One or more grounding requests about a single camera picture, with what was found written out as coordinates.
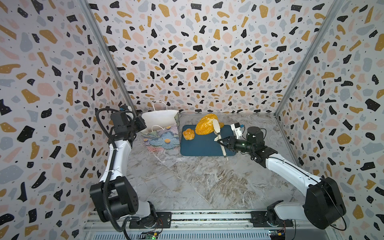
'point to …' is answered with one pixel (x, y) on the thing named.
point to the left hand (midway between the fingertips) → (143, 116)
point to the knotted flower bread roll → (189, 134)
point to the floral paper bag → (161, 130)
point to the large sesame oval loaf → (205, 125)
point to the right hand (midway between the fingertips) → (216, 140)
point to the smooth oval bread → (221, 124)
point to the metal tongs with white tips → (217, 129)
